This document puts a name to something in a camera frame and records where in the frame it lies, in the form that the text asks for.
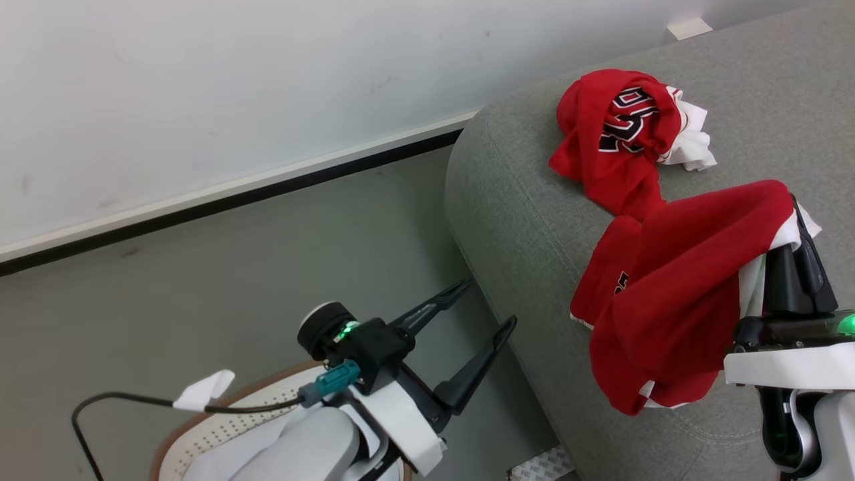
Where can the white perforated basket brown rim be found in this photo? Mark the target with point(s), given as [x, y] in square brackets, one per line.
[220, 434]

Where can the white wall box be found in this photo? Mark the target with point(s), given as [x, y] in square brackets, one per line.
[688, 28]

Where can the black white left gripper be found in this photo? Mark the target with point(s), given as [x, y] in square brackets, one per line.
[381, 351]

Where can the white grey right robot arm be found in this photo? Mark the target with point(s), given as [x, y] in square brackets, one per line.
[835, 434]

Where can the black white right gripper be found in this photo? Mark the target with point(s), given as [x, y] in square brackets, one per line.
[795, 364]

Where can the white perforated plate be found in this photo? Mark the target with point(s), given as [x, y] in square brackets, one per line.
[541, 464]

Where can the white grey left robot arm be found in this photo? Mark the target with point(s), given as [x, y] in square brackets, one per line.
[300, 447]

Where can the dark wall baseboard strip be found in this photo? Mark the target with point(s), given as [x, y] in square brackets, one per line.
[200, 204]

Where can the black round left wrist camera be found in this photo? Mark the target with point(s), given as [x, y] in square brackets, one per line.
[320, 331]

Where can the red jersey with black lettering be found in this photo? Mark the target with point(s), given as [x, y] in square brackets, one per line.
[601, 160]

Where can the red garment with white trim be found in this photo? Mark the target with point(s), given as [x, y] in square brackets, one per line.
[674, 300]

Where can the grey fabric sofa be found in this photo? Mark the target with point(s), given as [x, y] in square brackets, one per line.
[534, 220]

